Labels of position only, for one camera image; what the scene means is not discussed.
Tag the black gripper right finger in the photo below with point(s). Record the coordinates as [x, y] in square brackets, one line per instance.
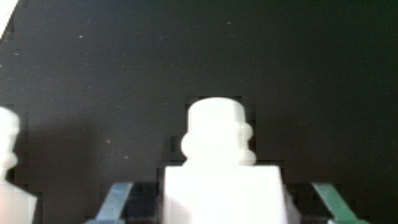
[319, 205]

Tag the white square table top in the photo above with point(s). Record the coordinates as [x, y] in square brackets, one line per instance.
[10, 5]

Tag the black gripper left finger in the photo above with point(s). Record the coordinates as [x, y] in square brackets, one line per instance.
[130, 204]

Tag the white table leg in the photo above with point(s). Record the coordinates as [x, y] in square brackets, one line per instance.
[221, 189]
[17, 199]

